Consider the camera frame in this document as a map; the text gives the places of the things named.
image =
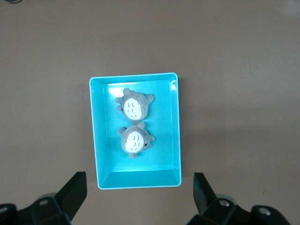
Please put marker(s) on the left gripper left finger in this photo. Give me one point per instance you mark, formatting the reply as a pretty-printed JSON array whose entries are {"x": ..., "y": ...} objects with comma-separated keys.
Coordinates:
[{"x": 58, "y": 208}]

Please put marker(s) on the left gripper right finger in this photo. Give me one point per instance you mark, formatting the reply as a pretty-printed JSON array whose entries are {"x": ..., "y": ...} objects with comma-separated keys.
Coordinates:
[{"x": 222, "y": 211}]

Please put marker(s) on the grey plush toy white belly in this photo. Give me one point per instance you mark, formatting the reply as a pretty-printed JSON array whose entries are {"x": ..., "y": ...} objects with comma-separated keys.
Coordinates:
[
  {"x": 133, "y": 140},
  {"x": 133, "y": 109}
]

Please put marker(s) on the blue plastic box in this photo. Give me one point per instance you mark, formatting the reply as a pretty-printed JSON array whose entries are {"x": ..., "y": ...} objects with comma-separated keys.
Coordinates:
[{"x": 161, "y": 140}]

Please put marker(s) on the brown table cover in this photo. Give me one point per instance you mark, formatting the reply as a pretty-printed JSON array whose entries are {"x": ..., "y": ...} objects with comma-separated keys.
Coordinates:
[{"x": 234, "y": 70}]

